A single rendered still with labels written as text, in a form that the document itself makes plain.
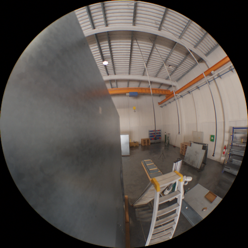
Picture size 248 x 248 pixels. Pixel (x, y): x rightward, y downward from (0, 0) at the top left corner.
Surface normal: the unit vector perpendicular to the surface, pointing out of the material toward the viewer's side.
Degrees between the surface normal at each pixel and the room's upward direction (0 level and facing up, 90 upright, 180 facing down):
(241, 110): 90
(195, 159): 78
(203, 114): 90
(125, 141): 90
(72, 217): 90
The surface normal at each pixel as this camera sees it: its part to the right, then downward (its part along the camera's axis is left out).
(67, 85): 1.00, -0.05
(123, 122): 0.00, -0.03
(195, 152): -0.99, -0.16
